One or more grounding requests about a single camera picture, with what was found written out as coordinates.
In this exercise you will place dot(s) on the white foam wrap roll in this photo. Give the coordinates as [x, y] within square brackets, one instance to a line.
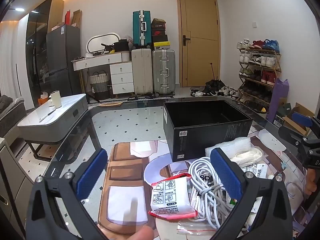
[225, 146]

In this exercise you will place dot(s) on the printed desk mat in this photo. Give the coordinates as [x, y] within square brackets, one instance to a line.
[125, 165]

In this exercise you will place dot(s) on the open-lid black shoe box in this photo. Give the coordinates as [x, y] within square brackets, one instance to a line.
[158, 23]

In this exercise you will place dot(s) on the white printed plastic bag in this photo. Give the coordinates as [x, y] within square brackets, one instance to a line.
[247, 157]

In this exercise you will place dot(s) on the grey coffee table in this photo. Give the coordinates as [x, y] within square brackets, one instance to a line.
[62, 105]

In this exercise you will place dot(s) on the grey low cabinet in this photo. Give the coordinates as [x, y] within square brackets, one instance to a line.
[12, 180]

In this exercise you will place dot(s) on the white oval mirror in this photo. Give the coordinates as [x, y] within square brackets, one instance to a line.
[100, 40]

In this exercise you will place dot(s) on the black cardboard box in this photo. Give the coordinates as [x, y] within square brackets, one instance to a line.
[200, 135]

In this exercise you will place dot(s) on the black glass cabinet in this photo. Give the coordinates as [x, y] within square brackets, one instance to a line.
[35, 42]

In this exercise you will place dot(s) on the clear red-strip zip bag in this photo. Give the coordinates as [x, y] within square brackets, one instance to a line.
[195, 226]

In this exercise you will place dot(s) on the purple yoga mat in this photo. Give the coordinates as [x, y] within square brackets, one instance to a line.
[277, 97]

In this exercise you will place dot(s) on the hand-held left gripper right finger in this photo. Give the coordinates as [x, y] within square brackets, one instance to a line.
[225, 172]

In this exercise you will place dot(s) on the grey sofa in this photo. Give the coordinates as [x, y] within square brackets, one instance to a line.
[10, 120]

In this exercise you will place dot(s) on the orange tissue box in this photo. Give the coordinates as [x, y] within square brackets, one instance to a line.
[42, 100]

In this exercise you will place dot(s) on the scattered pile of shoes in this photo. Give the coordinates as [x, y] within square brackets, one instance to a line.
[225, 91]

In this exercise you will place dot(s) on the teal suitcase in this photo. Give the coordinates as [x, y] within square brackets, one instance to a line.
[138, 27]

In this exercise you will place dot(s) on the silver suitcase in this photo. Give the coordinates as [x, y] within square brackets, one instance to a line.
[163, 65]

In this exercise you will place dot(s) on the plain black shoe box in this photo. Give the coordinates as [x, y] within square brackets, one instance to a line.
[160, 38]

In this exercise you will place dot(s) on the beige suitcase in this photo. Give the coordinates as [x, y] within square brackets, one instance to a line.
[142, 70]

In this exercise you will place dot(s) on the black waste basket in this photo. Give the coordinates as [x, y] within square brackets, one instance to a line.
[252, 103]

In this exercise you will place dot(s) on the black labelled shoe box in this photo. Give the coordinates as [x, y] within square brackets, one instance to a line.
[278, 121]

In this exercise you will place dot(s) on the black bag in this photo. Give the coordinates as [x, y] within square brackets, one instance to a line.
[121, 45]

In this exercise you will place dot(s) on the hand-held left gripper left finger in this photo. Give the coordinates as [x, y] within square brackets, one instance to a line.
[92, 172]

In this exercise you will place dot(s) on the white paper cup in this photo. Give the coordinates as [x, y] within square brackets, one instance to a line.
[56, 100]

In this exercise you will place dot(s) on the person's left hand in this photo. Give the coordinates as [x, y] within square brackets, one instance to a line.
[142, 233]

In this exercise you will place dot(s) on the person's right hand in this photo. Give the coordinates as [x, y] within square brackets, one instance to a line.
[310, 185]

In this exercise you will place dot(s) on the dark grey refrigerator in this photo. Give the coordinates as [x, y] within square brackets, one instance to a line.
[62, 50]

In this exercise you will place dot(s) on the white dresser with drawers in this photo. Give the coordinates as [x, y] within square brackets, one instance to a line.
[121, 75]

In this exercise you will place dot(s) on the red paper bag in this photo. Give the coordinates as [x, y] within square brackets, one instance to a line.
[67, 18]

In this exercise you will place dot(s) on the rows of assorted shoes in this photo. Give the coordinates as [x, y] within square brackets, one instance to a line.
[267, 76]

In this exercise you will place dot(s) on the white pen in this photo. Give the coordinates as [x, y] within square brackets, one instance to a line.
[46, 116]

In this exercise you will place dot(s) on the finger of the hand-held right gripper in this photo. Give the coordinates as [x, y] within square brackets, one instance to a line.
[290, 135]
[301, 119]

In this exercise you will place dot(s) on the white red-edged packet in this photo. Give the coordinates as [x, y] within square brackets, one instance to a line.
[170, 197]

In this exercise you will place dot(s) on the red logo shoe box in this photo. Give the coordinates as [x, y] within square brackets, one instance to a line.
[158, 32]

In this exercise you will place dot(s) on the dark green box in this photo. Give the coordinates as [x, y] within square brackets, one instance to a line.
[285, 110]

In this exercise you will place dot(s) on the flat brown cardboard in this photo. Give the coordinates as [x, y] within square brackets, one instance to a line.
[76, 18]

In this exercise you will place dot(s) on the black yellow shoe box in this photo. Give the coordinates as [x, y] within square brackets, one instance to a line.
[162, 45]

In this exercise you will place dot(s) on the wooden door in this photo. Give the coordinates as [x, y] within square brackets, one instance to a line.
[200, 17]

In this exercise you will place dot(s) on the woven laundry basket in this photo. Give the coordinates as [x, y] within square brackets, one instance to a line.
[98, 85]

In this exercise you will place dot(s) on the wooden shoe rack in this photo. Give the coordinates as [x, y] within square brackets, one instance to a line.
[279, 62]

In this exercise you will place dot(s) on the open cardboard box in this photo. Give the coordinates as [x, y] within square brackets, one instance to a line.
[293, 127]

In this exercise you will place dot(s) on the black umbrella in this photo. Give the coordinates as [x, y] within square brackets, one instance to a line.
[213, 83]

